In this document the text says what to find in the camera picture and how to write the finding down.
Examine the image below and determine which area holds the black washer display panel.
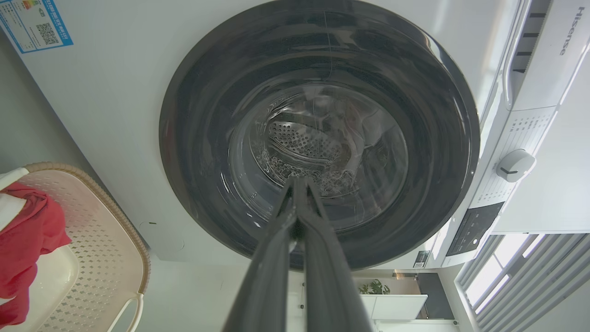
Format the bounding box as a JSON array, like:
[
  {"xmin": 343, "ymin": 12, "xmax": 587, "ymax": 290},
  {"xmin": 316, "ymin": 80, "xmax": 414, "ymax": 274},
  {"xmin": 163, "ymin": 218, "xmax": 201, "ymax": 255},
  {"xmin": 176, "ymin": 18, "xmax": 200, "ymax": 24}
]
[{"xmin": 446, "ymin": 202, "xmax": 504, "ymax": 257}]

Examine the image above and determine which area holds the cream perforated laundry basket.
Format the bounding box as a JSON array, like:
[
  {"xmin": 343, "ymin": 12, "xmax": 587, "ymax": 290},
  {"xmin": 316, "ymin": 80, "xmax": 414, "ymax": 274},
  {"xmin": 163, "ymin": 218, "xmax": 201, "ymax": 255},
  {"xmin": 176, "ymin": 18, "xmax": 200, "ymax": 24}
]
[{"xmin": 0, "ymin": 162, "xmax": 151, "ymax": 332}]

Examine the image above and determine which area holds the white front-load washing machine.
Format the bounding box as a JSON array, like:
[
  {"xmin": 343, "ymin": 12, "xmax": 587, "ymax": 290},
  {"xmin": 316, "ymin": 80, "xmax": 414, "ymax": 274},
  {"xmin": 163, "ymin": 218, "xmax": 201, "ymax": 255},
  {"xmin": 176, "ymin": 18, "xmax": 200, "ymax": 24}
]
[{"xmin": 0, "ymin": 0, "xmax": 590, "ymax": 270}]

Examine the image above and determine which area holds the black round washer door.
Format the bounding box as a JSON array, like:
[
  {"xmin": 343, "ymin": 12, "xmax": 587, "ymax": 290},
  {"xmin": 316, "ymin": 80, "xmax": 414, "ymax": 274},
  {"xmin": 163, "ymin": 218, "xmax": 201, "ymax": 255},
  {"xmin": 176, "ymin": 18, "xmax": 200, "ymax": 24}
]
[{"xmin": 159, "ymin": 0, "xmax": 481, "ymax": 271}]

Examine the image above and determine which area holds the white garment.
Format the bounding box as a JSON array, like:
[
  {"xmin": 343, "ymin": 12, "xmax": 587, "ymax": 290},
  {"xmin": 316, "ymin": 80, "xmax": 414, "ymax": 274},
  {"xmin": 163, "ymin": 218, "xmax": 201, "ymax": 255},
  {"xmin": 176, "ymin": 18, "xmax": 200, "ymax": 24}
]
[{"xmin": 0, "ymin": 193, "xmax": 27, "ymax": 231}]

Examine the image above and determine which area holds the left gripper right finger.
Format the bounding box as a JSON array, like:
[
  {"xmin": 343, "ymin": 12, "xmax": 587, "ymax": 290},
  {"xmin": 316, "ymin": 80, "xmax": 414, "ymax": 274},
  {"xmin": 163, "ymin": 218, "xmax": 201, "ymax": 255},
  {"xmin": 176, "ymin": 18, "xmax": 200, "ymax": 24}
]
[{"xmin": 297, "ymin": 178, "xmax": 373, "ymax": 332}]

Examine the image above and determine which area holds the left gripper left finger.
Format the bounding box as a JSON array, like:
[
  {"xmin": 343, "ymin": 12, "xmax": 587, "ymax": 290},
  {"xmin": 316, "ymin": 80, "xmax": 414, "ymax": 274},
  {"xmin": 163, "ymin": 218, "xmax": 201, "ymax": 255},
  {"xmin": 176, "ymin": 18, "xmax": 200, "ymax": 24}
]
[{"xmin": 224, "ymin": 178, "xmax": 298, "ymax": 332}]

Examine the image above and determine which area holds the red garment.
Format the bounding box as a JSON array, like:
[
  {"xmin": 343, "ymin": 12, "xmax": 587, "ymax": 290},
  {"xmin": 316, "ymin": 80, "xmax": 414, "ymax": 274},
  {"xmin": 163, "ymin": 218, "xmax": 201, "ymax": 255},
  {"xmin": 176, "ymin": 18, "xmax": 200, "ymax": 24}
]
[{"xmin": 0, "ymin": 182, "xmax": 72, "ymax": 328}]

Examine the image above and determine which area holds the white cabinet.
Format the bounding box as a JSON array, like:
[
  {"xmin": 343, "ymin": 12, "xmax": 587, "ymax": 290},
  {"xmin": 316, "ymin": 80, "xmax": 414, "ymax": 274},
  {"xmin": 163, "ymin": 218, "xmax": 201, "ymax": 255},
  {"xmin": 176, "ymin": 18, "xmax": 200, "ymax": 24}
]
[{"xmin": 360, "ymin": 294, "xmax": 429, "ymax": 321}]

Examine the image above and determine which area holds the blue energy label sticker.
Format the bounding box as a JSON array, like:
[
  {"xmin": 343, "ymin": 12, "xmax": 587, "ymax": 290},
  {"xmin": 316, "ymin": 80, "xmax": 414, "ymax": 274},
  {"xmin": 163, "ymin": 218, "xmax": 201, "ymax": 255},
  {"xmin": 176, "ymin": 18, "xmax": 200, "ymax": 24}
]
[{"xmin": 0, "ymin": 0, "xmax": 73, "ymax": 54}]

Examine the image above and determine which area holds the green potted plant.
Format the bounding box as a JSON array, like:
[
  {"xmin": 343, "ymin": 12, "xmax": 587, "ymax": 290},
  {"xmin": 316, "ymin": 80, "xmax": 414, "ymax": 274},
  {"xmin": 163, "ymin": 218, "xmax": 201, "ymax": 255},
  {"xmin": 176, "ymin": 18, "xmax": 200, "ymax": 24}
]
[{"xmin": 359, "ymin": 279, "xmax": 391, "ymax": 296}]

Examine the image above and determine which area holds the white washer control knob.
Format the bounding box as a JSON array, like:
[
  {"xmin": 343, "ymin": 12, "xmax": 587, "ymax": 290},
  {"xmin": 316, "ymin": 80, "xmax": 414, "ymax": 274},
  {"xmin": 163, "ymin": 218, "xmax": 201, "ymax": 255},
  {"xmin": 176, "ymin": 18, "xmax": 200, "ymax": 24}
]
[{"xmin": 496, "ymin": 148, "xmax": 537, "ymax": 183}]

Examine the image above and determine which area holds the window with grey blinds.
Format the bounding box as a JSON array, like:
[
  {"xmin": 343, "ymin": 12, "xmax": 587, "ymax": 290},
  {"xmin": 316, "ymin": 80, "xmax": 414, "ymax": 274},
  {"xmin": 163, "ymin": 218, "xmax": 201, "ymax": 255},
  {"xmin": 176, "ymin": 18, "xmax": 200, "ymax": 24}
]
[{"xmin": 454, "ymin": 233, "xmax": 590, "ymax": 332}]

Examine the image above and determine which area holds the dark door panel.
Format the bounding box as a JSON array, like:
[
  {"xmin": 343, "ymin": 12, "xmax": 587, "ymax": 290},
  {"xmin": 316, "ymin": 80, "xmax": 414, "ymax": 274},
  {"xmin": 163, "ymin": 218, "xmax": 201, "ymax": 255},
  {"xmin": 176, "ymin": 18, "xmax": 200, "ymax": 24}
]
[{"xmin": 417, "ymin": 273, "xmax": 454, "ymax": 320}]

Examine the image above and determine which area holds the white detergent drawer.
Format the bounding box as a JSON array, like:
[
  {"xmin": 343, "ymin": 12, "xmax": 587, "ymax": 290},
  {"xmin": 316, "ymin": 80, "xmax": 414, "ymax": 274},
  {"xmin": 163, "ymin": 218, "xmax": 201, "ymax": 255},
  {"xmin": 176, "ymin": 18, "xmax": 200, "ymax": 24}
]
[{"xmin": 501, "ymin": 0, "xmax": 590, "ymax": 111}]

